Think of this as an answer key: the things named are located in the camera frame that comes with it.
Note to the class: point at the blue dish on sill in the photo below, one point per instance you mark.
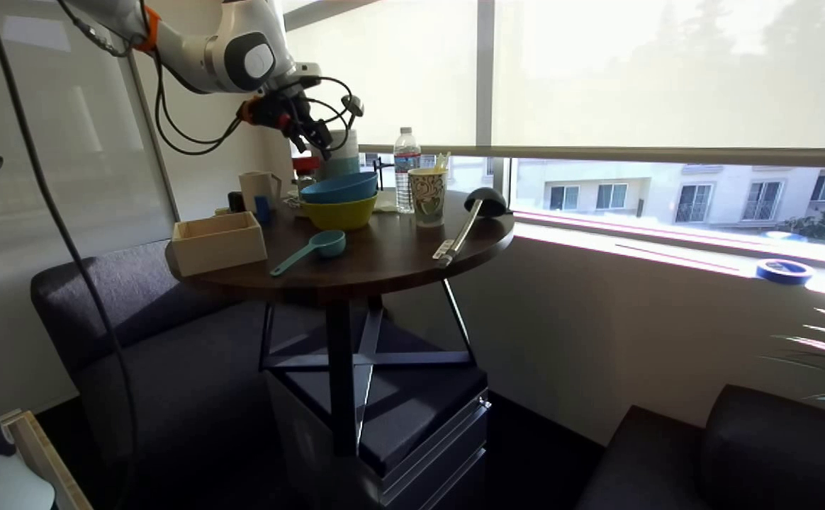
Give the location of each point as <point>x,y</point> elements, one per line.
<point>783,274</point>

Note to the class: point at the yellow bowl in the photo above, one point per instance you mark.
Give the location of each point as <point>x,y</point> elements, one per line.
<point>342,216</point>

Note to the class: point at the clear plastic water bottle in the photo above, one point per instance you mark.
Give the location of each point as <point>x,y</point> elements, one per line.
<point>406,166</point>

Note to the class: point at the white cup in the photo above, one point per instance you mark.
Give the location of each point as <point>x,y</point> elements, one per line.
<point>346,146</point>

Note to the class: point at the black ladle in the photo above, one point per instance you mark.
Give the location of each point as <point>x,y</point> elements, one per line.
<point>482,203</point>

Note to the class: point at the teal cup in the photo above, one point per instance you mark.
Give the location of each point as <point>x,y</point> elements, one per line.
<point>338,169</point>

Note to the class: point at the dark grey sofa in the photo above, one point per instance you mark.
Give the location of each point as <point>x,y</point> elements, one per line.
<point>166,377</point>

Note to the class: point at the white roller window shade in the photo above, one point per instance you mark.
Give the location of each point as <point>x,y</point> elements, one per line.
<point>391,65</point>
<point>676,71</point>

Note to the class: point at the blue bowl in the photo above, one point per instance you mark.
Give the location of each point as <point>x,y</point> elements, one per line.
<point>342,187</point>

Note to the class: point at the patterned paper cup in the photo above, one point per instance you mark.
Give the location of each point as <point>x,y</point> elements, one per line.
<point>427,197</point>

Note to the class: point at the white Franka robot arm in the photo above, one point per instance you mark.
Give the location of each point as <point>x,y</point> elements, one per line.
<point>241,53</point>

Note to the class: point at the black utensil in cup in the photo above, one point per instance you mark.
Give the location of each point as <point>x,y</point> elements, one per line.
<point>356,102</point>

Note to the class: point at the light wooden frame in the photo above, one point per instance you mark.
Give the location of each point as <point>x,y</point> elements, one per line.
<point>43,456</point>

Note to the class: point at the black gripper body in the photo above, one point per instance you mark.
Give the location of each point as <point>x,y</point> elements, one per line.
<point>292,111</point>

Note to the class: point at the black leather chair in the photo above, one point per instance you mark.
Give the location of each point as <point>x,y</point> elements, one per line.
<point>760,454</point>

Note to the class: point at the blue block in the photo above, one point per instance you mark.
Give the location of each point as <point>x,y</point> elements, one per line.
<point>264,210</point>

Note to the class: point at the round dark wooden table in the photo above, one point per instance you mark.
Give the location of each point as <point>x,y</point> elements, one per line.
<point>372,251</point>

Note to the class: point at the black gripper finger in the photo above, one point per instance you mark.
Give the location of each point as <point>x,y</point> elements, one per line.
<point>312,146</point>
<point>333,143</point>

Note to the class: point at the light wooden box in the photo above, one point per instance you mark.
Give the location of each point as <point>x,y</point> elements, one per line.
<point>214,245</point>

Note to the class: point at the small black object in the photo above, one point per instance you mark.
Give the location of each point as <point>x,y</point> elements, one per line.
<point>236,203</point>

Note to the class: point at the teal plastic spoon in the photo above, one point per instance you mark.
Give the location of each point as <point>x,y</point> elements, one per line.
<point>322,245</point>

